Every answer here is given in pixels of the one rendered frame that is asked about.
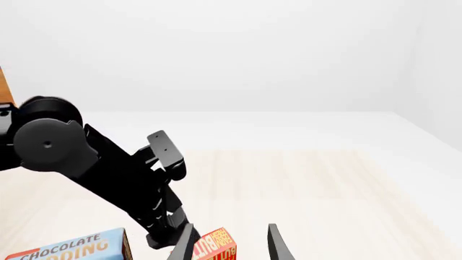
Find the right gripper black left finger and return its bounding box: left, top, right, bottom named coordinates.
left=166, top=223, right=195, bottom=260

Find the red butter box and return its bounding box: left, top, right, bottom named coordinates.
left=169, top=227, right=238, bottom=260

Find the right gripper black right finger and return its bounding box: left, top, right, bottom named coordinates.
left=267, top=223, right=297, bottom=260

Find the blue chocolate pudding box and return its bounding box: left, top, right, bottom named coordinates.
left=3, top=227, right=134, bottom=260

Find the wooden cabinet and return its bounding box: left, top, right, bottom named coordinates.
left=0, top=66, right=17, bottom=108

